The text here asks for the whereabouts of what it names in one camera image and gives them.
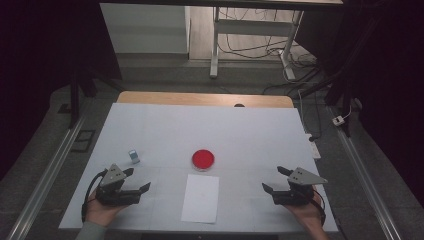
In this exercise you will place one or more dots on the dark curtain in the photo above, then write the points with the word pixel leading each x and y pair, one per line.
pixel 33 66
pixel 393 66

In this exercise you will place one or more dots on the black table grommet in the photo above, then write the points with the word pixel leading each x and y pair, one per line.
pixel 239 105

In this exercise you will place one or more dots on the small black floor plate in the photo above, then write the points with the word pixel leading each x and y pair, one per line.
pixel 64 108

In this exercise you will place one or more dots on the black metal stand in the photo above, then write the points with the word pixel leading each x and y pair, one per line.
pixel 346 110
pixel 74 106

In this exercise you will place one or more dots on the white cabinet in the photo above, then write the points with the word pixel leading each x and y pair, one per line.
pixel 143 28

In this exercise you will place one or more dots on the white paper sheet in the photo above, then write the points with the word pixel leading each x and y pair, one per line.
pixel 200 200

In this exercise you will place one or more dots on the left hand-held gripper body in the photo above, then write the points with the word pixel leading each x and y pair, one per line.
pixel 116 196

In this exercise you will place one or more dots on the large white table cover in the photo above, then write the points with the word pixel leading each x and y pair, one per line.
pixel 233 133

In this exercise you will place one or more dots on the aluminium floor rail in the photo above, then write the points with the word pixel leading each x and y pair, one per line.
pixel 366 183
pixel 50 173

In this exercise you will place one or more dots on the person's right hand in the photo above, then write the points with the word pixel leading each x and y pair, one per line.
pixel 305 215

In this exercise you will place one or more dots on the white power strip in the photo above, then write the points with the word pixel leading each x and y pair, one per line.
pixel 315 150

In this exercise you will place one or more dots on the small blue stamp cap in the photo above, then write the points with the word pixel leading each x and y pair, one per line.
pixel 132 153

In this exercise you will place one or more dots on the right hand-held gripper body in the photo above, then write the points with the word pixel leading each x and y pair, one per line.
pixel 293 195

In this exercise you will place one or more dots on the desk with white legs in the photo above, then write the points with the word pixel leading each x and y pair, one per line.
pixel 215 50

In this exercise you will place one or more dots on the small white adapter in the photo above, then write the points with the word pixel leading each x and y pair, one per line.
pixel 338 120

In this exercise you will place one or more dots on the person's left hand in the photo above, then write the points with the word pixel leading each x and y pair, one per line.
pixel 100 213

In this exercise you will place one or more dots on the round red ink pad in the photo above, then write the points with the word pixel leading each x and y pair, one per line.
pixel 203 159

